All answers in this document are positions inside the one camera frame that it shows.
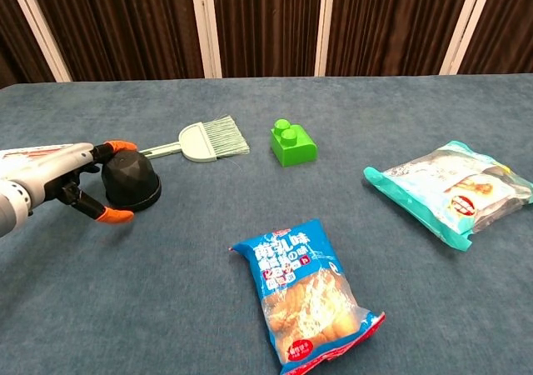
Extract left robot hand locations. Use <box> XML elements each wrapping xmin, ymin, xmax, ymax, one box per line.
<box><xmin>23</xmin><ymin>140</ymin><xmax>138</xmax><ymax>225</ymax></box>

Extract black faceted cup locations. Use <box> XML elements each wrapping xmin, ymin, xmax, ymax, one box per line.
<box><xmin>101</xmin><ymin>150</ymin><xmax>162</xmax><ymax>208</ymax></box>

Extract black round lid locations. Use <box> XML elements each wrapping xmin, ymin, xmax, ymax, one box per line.
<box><xmin>106</xmin><ymin>181</ymin><xmax>162</xmax><ymax>213</ymax></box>

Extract mint green hand brush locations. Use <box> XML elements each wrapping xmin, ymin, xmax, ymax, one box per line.
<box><xmin>139</xmin><ymin>114</ymin><xmax>251</xmax><ymax>163</ymax></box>

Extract white printed card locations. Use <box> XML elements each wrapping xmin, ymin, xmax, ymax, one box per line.
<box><xmin>0</xmin><ymin>143</ymin><xmax>76</xmax><ymax>163</ymax></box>

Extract green toy building block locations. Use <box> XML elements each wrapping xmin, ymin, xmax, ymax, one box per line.
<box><xmin>269</xmin><ymin>118</ymin><xmax>318</xmax><ymax>168</ymax></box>

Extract blue biscuit snack bag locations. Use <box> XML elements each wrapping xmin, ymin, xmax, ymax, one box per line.
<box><xmin>227</xmin><ymin>218</ymin><xmax>386</xmax><ymax>366</ymax></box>

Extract teal clear snack bag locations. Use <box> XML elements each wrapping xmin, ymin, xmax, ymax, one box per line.
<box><xmin>363</xmin><ymin>140</ymin><xmax>533</xmax><ymax>252</ymax></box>

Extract white screen frame post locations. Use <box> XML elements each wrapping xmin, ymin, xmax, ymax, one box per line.
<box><xmin>439</xmin><ymin>0</ymin><xmax>497</xmax><ymax>76</ymax></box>
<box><xmin>314</xmin><ymin>0</ymin><xmax>336</xmax><ymax>78</ymax></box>
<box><xmin>189</xmin><ymin>0</ymin><xmax>223</xmax><ymax>79</ymax></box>
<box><xmin>3</xmin><ymin>0</ymin><xmax>72</xmax><ymax>83</ymax></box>

